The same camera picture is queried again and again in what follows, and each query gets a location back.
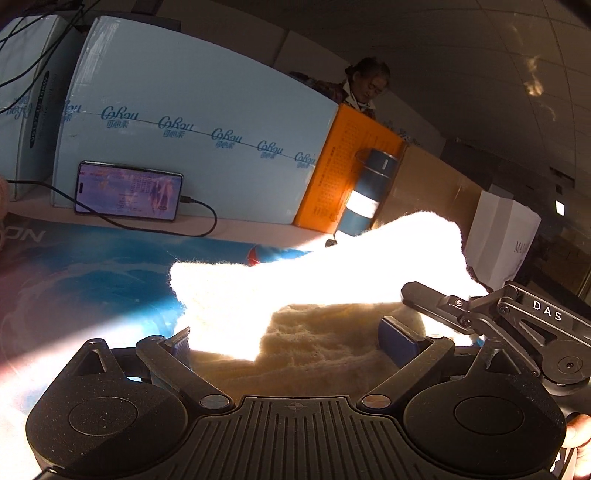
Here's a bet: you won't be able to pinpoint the cream knitted sweater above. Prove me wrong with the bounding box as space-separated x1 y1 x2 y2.
169 212 486 398

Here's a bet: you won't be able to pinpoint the right hand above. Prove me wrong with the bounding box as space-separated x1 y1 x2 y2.
563 414 591 480

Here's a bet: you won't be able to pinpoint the white paper bag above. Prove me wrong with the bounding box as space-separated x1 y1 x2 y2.
465 191 541 290

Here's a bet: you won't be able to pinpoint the printed blue desk mat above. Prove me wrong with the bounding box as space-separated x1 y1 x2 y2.
1 214 303 415

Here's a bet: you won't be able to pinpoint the brown cardboard box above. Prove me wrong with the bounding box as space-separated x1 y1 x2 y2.
373 146 483 244

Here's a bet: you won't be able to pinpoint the blue white thermos bottle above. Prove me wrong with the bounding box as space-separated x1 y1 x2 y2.
335 149 400 239

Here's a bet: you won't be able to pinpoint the smartphone with lit screen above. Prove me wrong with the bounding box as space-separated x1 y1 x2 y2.
74 161 184 222

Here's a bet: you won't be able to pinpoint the orange cardboard box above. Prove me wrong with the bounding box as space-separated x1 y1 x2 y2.
294 104 407 234

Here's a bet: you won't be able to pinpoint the large light blue box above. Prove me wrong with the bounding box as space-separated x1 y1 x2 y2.
52 16 338 224

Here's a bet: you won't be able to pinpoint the person in background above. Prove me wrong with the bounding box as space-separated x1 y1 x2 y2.
289 57 391 120

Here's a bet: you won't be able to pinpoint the black phone charging cable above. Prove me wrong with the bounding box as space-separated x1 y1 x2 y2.
0 178 219 239

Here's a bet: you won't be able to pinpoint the black hanging cables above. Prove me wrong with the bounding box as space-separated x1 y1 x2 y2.
0 0 103 116

